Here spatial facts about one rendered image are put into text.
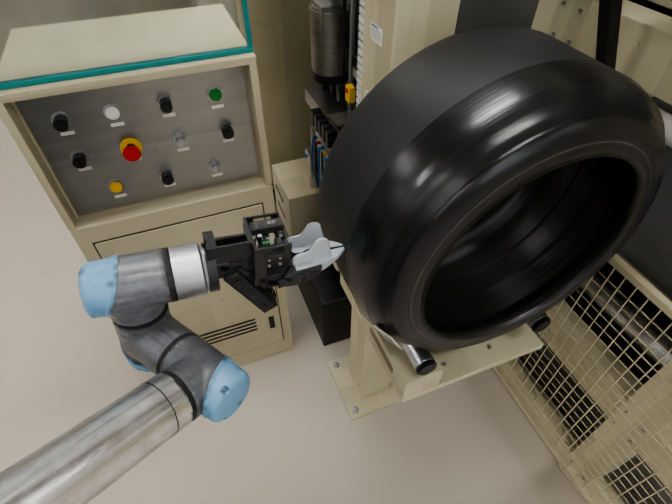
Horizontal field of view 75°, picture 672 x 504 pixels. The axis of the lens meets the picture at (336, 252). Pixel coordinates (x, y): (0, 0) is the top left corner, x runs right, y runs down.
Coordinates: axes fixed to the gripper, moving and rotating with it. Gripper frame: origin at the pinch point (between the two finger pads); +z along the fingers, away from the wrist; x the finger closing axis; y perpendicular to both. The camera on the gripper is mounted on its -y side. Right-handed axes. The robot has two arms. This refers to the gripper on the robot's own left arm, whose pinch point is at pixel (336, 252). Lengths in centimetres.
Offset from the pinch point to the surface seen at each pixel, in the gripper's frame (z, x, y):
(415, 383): 16.6, -11.4, -31.1
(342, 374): 31, 37, -115
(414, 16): 21.7, 25.9, 26.4
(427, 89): 12.4, 4.2, 23.9
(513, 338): 46, -8, -33
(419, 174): 7.0, -6.2, 17.9
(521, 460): 79, -18, -110
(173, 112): -18, 62, -6
